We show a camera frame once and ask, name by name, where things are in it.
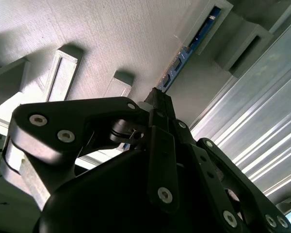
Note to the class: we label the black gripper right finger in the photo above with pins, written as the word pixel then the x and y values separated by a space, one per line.
pixel 208 174

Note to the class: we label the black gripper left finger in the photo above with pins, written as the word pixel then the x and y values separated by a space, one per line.
pixel 70 116

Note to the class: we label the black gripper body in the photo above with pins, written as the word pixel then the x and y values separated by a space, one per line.
pixel 99 199

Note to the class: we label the blue RAM stick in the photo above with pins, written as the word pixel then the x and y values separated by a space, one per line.
pixel 178 61

